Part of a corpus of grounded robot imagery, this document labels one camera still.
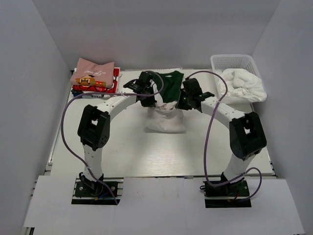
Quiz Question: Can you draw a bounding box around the crumpled white t-shirt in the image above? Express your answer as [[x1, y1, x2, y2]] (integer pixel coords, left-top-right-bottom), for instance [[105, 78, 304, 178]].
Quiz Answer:
[[217, 69, 267, 104]]

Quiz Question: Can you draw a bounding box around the white and green raglan t-shirt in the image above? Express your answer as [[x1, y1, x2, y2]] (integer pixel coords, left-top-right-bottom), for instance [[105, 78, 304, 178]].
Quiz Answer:
[[145, 70, 186, 133]]

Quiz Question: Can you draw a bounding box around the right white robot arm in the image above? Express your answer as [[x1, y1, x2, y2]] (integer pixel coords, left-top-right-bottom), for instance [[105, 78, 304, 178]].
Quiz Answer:
[[177, 78, 267, 195]]

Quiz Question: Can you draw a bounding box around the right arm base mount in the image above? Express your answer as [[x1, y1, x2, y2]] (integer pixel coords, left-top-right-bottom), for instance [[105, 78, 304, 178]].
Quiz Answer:
[[200, 180, 251, 209]]

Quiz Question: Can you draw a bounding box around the white plastic basket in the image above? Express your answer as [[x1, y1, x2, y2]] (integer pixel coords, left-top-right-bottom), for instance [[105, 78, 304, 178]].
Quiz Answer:
[[210, 54, 261, 104]]

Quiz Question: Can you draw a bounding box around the folded blue white t-shirt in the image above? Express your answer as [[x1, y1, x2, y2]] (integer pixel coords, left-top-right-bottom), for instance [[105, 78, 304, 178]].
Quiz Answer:
[[71, 89, 110, 98]]

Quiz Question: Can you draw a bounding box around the folded pink t-shirt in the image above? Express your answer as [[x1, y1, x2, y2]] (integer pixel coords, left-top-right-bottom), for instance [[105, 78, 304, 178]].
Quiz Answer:
[[70, 58, 115, 88]]

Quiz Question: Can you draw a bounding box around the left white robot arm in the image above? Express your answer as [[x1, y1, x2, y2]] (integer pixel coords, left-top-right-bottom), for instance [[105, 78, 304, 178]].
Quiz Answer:
[[78, 71, 156, 195]]

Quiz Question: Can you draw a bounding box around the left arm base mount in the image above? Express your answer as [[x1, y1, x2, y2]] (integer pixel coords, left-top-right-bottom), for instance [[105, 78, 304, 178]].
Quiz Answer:
[[71, 178, 124, 206]]

